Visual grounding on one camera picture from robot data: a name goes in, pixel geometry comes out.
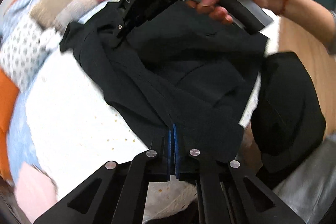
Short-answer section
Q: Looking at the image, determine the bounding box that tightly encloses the black coat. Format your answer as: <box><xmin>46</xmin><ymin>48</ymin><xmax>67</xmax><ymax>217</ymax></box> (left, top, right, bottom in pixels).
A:
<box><xmin>60</xmin><ymin>1</ymin><xmax>267</xmax><ymax>162</ymax></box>

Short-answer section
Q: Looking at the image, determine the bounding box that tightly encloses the person right forearm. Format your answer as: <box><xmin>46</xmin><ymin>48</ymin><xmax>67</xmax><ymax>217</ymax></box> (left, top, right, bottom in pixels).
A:
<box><xmin>281</xmin><ymin>0</ymin><xmax>335</xmax><ymax>55</ymax></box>

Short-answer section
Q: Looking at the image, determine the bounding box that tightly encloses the cream eyelet blanket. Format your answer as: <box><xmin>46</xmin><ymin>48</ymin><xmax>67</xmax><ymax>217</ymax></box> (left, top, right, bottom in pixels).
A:
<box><xmin>26</xmin><ymin>16</ymin><xmax>279</xmax><ymax>216</ymax></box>

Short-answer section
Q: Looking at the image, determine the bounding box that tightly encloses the pink folded garment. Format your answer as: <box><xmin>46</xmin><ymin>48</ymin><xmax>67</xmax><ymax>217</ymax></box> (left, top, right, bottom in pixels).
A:
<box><xmin>14</xmin><ymin>162</ymin><xmax>57</xmax><ymax>223</ymax></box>

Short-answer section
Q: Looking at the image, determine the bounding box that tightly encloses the light blue bed sheet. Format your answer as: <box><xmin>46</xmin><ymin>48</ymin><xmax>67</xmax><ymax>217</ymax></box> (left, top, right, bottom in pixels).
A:
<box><xmin>6</xmin><ymin>92</ymin><xmax>41</xmax><ymax>181</ymax></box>

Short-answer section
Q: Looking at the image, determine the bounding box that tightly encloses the beige patchwork pillow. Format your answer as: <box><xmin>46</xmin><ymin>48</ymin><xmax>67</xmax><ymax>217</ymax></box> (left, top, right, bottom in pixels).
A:
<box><xmin>30</xmin><ymin>0</ymin><xmax>98</xmax><ymax>34</ymax></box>

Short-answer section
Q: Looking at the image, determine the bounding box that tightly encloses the floral white pillow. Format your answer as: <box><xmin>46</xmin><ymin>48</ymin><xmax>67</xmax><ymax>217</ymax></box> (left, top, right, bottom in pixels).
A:
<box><xmin>1</xmin><ymin>1</ymin><xmax>62</xmax><ymax>92</ymax></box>

